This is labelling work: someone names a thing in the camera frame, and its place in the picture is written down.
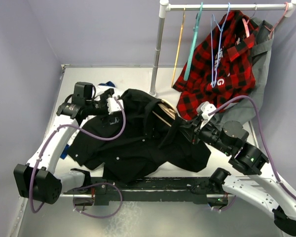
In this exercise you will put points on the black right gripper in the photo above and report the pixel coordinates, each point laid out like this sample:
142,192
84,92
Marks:
197,134

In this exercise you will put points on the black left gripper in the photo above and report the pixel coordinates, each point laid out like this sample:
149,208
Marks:
103,97

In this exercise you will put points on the beige wooden hanger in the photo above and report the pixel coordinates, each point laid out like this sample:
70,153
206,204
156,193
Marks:
168,110

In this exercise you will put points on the black button shirt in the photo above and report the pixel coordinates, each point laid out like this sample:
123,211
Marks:
148,140

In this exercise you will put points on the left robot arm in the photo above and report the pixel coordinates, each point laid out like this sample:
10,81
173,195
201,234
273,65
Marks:
35,180

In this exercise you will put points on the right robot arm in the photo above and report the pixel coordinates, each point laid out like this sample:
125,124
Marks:
277,199

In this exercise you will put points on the white shirt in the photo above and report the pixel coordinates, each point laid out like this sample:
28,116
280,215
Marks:
84,94

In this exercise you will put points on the light blue hanger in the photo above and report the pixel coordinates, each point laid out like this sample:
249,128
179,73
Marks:
216,51

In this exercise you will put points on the red black plaid shirt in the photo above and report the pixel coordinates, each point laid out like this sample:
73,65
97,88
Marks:
235,74

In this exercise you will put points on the grey shirt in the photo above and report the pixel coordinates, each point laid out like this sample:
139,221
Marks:
244,111

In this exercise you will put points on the teal hanger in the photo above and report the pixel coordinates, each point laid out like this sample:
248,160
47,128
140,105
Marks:
193,43

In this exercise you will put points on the pink hanger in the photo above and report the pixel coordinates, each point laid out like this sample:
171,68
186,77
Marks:
272,30
246,29

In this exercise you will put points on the yellow hanger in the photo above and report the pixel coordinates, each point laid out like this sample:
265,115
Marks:
178,49

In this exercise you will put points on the blue garment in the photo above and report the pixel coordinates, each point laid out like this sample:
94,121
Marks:
64,153

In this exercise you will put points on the metal clothes rack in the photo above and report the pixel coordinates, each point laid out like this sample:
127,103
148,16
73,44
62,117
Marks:
165,6

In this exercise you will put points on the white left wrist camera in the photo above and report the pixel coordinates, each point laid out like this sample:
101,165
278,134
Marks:
114,105

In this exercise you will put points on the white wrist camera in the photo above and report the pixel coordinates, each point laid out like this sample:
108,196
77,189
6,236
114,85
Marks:
204,109
114,105

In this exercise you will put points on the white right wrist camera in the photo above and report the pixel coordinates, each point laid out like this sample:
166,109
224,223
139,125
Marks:
204,109

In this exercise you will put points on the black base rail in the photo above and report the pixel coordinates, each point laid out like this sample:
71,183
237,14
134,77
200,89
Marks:
197,190

